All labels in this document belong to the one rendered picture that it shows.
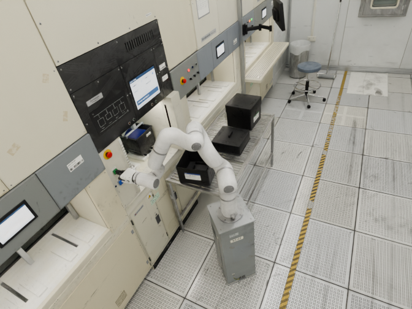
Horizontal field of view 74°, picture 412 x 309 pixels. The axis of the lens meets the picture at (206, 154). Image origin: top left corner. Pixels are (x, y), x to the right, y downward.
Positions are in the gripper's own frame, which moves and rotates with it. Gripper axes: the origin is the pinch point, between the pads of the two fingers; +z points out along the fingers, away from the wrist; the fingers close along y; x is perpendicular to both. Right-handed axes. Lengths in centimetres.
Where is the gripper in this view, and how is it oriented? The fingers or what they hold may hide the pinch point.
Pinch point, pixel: (118, 172)
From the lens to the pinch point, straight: 192.9
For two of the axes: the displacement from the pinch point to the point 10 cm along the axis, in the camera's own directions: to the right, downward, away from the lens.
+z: -8.8, -1.9, 4.3
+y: 4.5, -6.0, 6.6
